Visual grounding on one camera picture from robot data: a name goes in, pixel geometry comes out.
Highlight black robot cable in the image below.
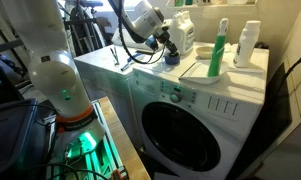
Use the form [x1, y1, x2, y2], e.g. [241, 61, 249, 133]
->
[108, 0, 167, 65]

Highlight small white detergent bottle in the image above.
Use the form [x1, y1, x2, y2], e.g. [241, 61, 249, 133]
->
[232, 20, 262, 69]

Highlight wall shelf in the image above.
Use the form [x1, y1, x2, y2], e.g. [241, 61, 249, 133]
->
[165, 2, 258, 10]

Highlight blue cup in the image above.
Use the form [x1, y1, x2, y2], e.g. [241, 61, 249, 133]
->
[164, 53, 181, 66]

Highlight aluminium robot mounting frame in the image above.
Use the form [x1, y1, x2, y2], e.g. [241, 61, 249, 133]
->
[46, 99, 129, 180]

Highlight metal tongs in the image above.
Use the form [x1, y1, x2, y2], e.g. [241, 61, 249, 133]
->
[109, 46, 121, 66]

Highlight white top-load washing machine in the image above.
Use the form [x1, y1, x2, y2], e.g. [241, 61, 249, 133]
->
[73, 28, 148, 148]

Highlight white front-load washing machine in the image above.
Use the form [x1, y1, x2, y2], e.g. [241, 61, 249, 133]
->
[131, 41, 270, 180]

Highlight large white detergent jug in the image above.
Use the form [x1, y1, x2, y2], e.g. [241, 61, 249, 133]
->
[167, 10, 195, 56]

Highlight green spray bottle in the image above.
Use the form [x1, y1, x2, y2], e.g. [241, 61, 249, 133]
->
[206, 17, 230, 79]

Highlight white plastic tray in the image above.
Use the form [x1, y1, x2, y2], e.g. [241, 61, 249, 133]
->
[178, 59, 230, 85]

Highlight dark blue storage bin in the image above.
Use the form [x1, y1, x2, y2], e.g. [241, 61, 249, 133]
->
[0, 98, 49, 178]

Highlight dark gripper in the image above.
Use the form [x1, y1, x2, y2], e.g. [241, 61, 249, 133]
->
[152, 25, 180, 56]

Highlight beige bowl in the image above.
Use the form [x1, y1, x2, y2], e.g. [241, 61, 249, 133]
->
[195, 45, 215, 60]

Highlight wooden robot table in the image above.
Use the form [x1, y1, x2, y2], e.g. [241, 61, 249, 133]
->
[97, 96, 152, 180]

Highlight blue hand brush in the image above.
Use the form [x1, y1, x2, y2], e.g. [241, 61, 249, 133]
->
[120, 52, 145, 72]

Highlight round washer door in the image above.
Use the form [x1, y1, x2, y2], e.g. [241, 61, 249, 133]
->
[141, 101, 222, 173]

